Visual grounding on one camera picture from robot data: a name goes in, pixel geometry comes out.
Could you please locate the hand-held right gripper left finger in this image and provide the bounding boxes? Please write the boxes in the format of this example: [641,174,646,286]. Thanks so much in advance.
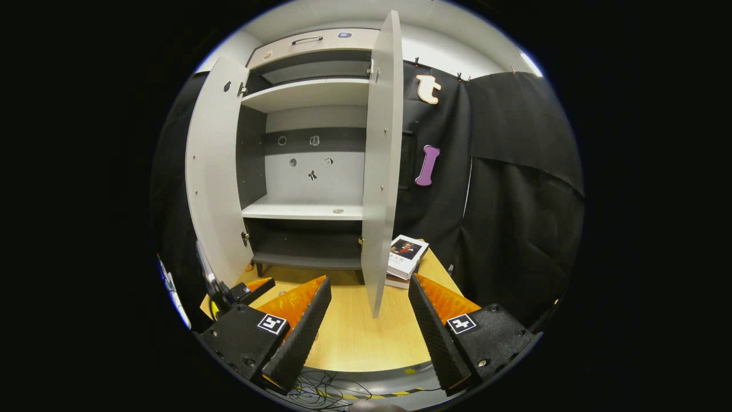
[197,276,332,397]

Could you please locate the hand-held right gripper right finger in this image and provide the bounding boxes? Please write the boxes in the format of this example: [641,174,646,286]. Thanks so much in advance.
[408,274,543,397]

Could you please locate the cabinet door checkered sticker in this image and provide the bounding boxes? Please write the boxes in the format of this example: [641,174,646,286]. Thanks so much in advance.
[185,56,252,287]

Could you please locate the cabinet door grey stickers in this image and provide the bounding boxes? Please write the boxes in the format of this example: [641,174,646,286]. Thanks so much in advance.
[360,10,415,318]

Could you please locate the grey white cabinet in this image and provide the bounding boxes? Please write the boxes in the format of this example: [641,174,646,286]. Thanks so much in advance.
[237,27,381,278]

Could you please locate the computer monitor screen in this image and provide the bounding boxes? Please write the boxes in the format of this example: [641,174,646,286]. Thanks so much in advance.
[157,255,192,330]

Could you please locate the yellow black floor tape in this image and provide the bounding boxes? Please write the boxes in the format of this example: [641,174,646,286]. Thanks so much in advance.
[320,388,424,401]

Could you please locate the black backdrop cloth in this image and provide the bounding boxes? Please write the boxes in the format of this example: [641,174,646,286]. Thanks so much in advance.
[150,60,585,330]

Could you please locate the black floor cables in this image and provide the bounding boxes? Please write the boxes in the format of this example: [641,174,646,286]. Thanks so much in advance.
[286,369,444,411]

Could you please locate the cabinet drawer black handle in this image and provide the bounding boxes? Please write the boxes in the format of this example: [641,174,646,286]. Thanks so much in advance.
[247,27,381,70]

